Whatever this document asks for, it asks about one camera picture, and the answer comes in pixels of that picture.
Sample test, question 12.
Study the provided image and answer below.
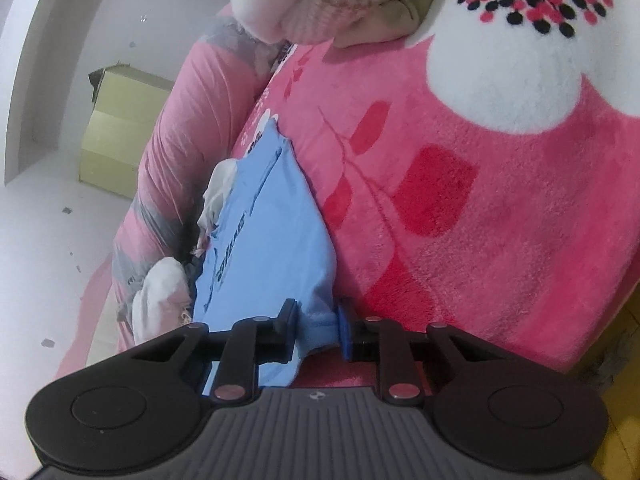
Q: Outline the folded cream fleece garment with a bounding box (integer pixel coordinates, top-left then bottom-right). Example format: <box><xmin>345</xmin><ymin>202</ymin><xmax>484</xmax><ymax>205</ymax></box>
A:
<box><xmin>229</xmin><ymin>0</ymin><xmax>321</xmax><ymax>45</ymax></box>

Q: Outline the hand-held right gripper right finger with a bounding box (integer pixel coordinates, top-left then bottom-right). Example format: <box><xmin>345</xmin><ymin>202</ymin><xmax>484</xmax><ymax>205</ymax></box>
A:
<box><xmin>337</xmin><ymin>298</ymin><xmax>501</xmax><ymax>403</ymax></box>

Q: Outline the pink and white headboard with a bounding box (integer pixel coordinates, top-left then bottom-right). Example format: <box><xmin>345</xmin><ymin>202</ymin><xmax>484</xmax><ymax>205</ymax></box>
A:
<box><xmin>55</xmin><ymin>255</ymin><xmax>136</xmax><ymax>381</ymax></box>

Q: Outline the blue t-shirt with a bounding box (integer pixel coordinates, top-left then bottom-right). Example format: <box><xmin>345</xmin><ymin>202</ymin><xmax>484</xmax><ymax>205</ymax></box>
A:
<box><xmin>192</xmin><ymin>117</ymin><xmax>338</xmax><ymax>391</ymax></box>

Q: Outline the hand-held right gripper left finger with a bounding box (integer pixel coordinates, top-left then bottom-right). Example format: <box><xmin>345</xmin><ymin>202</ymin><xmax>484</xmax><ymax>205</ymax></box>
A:
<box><xmin>131</xmin><ymin>298</ymin><xmax>298</xmax><ymax>406</ymax></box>

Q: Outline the folded pink checked garment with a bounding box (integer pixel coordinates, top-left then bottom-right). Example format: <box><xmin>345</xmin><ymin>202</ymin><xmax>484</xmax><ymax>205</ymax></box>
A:
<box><xmin>280</xmin><ymin>0</ymin><xmax>401</xmax><ymax>42</ymax></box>

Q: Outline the pale yellow wardrobe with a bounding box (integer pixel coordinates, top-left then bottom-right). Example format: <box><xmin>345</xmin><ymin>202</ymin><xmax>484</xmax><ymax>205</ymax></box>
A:
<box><xmin>80</xmin><ymin>64</ymin><xmax>176</xmax><ymax>201</ymax></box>

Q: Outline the small white garment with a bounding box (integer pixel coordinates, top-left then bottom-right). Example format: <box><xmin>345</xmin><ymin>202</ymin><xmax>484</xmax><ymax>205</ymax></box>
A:
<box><xmin>197</xmin><ymin>158</ymin><xmax>238</xmax><ymax>256</ymax></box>

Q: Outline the pink and grey duvet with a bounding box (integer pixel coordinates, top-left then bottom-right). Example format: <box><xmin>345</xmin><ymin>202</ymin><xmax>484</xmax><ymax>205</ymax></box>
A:
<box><xmin>112</xmin><ymin>2</ymin><xmax>296</xmax><ymax>356</ymax></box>

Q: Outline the large white shirt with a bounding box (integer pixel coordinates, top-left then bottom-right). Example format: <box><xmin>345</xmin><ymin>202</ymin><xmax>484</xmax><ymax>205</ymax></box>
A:
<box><xmin>131</xmin><ymin>257</ymin><xmax>193</xmax><ymax>343</ymax></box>

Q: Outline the folded beige garment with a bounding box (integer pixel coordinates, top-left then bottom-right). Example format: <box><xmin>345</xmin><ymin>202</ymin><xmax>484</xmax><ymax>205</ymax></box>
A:
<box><xmin>332</xmin><ymin>0</ymin><xmax>463</xmax><ymax>50</ymax></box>

